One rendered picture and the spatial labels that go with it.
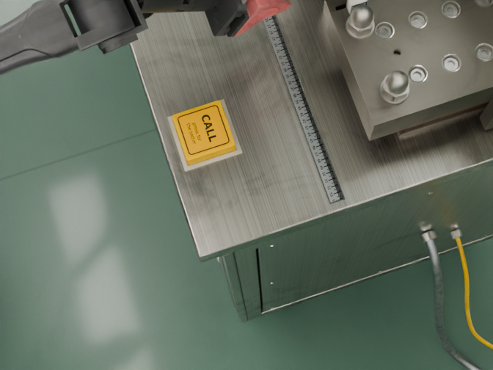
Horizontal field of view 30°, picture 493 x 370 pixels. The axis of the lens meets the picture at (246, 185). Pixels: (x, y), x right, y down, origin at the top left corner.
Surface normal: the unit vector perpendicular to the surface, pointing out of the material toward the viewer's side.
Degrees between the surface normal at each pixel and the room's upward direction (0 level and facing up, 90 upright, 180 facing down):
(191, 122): 0
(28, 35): 25
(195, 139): 0
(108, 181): 0
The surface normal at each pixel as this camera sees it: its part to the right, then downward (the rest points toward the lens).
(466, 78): -0.03, -0.26
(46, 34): 0.10, 0.15
